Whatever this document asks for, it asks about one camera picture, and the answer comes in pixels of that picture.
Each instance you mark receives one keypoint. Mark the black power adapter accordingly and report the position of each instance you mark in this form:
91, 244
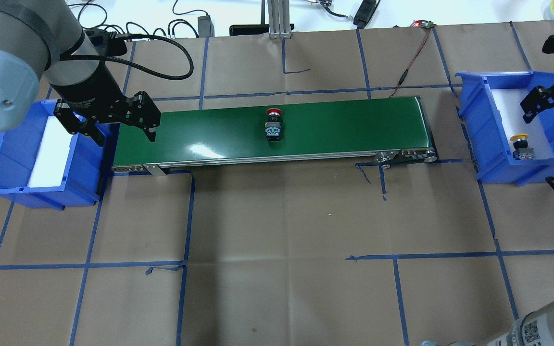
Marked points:
205, 26

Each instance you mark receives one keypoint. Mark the blue destination bin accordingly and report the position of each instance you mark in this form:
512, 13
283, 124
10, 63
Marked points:
507, 150

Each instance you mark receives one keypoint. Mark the yellow mushroom push button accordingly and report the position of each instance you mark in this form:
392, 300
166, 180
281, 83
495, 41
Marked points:
522, 151

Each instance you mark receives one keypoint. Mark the aluminium frame post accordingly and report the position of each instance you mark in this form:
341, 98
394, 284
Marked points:
279, 19

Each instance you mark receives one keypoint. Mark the white foam pad destination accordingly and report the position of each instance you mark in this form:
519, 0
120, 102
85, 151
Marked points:
540, 130

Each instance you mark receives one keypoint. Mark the red mushroom push button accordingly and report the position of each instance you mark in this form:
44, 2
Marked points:
273, 125

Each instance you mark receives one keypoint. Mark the blue source bin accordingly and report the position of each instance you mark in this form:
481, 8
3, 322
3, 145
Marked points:
18, 152

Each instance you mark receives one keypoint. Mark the white foam pad source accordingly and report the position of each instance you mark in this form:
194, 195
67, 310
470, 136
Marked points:
52, 156

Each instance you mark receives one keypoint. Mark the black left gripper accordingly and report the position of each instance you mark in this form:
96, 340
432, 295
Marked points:
90, 85

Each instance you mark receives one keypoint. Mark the green conveyor belt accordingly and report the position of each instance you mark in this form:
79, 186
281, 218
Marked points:
392, 130

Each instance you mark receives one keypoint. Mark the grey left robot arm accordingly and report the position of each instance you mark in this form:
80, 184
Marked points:
42, 39

